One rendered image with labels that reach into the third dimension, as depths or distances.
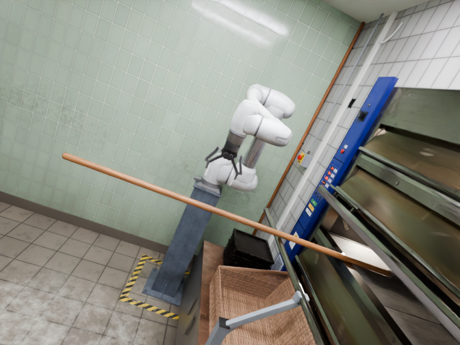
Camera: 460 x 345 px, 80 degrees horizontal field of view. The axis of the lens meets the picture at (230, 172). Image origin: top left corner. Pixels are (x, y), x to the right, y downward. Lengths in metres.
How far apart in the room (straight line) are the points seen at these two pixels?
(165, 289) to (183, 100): 1.57
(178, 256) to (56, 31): 1.96
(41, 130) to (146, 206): 1.08
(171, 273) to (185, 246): 0.28
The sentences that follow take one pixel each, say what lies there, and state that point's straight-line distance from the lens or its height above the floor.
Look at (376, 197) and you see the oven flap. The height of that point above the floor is 1.54.
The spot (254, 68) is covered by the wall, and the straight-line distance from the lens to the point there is 2.42.
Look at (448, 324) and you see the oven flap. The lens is 1.01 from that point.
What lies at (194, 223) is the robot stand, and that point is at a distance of 2.14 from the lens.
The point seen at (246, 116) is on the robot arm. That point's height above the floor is 1.65.
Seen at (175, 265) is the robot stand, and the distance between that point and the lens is 2.36.
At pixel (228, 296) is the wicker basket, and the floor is 0.59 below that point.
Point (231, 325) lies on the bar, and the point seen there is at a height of 0.96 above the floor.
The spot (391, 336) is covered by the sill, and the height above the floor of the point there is 1.16.
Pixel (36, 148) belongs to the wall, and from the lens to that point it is 2.89.
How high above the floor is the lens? 1.73
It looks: 16 degrees down
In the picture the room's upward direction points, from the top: 25 degrees clockwise
